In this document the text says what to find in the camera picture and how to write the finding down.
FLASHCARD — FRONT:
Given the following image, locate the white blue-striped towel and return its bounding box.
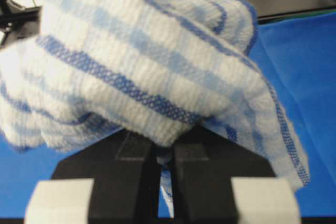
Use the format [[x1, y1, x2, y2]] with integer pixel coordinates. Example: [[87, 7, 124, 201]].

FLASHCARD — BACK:
[[0, 0, 311, 219]]

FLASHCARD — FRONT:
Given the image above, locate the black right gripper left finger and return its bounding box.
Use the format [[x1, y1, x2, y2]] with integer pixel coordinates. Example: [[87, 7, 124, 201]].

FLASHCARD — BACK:
[[26, 130, 156, 223]]

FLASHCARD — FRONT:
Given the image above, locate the black left frame bracket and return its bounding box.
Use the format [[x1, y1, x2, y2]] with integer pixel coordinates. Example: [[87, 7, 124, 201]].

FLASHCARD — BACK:
[[1, 0, 41, 49]]

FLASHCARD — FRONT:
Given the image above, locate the blue table cloth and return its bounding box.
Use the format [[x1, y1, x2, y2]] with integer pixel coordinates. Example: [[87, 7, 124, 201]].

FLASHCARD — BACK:
[[1, 13, 335, 218]]

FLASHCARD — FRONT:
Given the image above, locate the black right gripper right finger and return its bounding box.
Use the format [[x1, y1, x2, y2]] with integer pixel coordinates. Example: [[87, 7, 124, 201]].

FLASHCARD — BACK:
[[173, 126, 301, 223]]

